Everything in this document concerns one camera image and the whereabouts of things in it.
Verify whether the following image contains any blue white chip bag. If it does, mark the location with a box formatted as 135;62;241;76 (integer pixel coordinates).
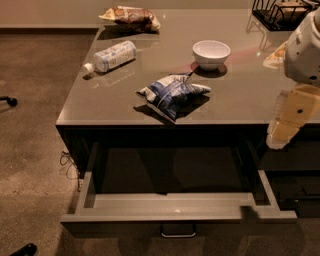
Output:
137;72;211;123

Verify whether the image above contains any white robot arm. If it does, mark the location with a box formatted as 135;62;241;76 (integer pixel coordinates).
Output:
263;9;320;150

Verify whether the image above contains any open grey top drawer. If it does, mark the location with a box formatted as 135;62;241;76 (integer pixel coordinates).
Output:
61;142;297;238

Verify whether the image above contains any brown snack bag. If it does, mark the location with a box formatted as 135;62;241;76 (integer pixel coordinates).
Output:
99;6;161;32

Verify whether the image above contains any yellow snack packet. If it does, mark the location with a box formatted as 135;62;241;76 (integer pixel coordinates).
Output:
263;41;288;69

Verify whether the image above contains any white ceramic bowl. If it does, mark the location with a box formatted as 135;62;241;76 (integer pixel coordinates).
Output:
193;40;231;71

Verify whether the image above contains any grey cabinet counter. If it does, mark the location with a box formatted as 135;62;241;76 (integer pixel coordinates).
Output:
55;8;320;219

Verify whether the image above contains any clear plastic water bottle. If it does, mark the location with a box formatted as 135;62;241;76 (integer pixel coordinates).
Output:
83;40;137;74

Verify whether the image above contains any black chair caster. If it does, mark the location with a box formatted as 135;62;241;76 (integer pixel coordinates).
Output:
0;96;18;107

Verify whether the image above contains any black chair leg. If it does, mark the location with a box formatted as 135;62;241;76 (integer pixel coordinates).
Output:
9;243;37;256

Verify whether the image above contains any black wire rack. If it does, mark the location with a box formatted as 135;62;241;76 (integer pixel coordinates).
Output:
246;0;320;50

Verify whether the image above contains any metal drawer handle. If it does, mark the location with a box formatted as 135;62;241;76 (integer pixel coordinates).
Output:
160;224;196;238

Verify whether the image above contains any cable under cabinet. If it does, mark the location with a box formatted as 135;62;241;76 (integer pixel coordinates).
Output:
59;150;84;192

